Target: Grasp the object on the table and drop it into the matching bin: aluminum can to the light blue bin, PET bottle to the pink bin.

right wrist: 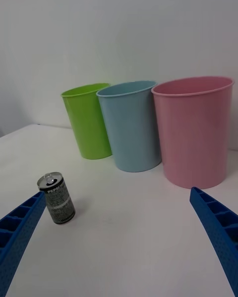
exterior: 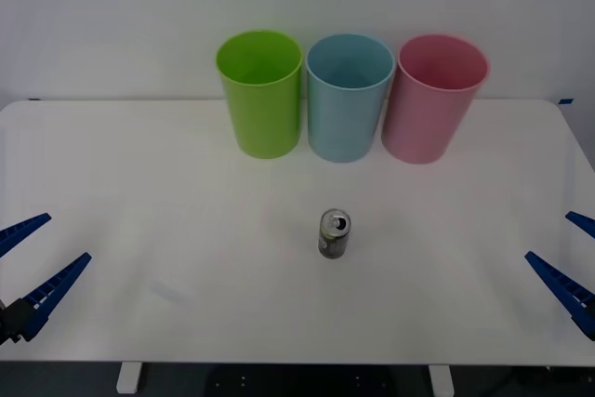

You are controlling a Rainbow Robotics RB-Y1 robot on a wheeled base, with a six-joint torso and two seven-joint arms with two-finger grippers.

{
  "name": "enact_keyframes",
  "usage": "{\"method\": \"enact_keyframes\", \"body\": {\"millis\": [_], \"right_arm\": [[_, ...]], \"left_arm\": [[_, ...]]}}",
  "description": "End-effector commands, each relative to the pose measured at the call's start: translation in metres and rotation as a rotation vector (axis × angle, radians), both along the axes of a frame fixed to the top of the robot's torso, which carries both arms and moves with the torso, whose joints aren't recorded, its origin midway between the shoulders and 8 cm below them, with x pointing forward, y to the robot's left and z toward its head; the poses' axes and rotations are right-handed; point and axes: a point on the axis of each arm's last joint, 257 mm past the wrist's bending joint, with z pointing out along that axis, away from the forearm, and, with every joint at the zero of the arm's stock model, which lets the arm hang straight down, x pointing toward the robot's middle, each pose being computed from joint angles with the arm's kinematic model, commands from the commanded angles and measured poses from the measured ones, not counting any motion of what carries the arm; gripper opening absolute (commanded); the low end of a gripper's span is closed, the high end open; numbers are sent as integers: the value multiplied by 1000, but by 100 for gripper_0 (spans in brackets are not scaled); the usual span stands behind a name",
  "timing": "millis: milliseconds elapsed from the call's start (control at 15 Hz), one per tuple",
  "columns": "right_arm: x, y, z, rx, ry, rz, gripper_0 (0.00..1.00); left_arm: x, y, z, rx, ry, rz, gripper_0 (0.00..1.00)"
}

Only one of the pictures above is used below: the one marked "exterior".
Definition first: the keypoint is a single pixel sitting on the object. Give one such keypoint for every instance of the green plastic bin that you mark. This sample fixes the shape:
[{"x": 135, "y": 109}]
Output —
[{"x": 265, "y": 123}]

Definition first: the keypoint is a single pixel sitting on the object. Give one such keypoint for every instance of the black drink can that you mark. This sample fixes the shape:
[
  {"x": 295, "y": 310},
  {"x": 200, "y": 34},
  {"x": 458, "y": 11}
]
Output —
[{"x": 333, "y": 241}]

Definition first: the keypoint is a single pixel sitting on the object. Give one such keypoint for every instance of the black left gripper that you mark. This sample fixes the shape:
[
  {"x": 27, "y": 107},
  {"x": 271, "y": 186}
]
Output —
[{"x": 4, "y": 327}]

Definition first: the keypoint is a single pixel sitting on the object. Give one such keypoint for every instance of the white table leg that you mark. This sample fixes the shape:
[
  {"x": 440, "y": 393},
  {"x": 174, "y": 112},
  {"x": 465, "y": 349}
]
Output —
[
  {"x": 128, "y": 377},
  {"x": 441, "y": 380}
]

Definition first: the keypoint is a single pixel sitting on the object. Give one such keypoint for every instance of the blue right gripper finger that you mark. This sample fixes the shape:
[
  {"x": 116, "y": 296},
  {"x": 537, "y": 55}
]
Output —
[
  {"x": 583, "y": 222},
  {"x": 564, "y": 287}
]

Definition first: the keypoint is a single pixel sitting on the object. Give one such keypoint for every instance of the pale blue plastic bin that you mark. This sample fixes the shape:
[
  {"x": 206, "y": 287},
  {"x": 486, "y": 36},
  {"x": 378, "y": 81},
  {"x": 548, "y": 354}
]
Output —
[{"x": 341, "y": 127}]

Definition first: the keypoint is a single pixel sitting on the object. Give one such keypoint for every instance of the pink plastic bin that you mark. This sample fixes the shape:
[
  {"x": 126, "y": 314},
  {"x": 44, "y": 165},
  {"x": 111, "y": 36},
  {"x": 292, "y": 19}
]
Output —
[{"x": 420, "y": 127}]

